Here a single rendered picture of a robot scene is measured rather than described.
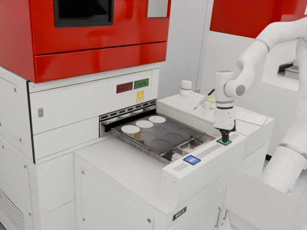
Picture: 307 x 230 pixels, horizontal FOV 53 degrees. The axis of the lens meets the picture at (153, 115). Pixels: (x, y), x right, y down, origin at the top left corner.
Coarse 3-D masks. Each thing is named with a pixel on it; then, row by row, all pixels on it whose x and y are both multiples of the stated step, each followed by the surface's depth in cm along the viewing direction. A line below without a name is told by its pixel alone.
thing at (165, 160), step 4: (120, 136) 169; (124, 140) 168; (128, 140) 165; (132, 144) 164; (136, 144) 162; (140, 148) 160; (144, 148) 158; (144, 152) 159; (148, 152) 156; (152, 152) 154; (152, 156) 155; (156, 156) 153; (164, 156) 151; (160, 160) 152; (164, 160) 150; (168, 160) 148
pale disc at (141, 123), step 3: (141, 120) 177; (144, 120) 177; (138, 123) 173; (141, 123) 173; (144, 123) 173; (147, 123) 174; (150, 123) 174; (141, 126) 169; (144, 126) 170; (147, 126) 170; (150, 126) 170
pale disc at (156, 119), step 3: (150, 117) 182; (153, 117) 182; (156, 117) 183; (159, 117) 183; (162, 117) 183; (150, 120) 178; (153, 120) 178; (156, 120) 178; (159, 120) 179; (162, 120) 179
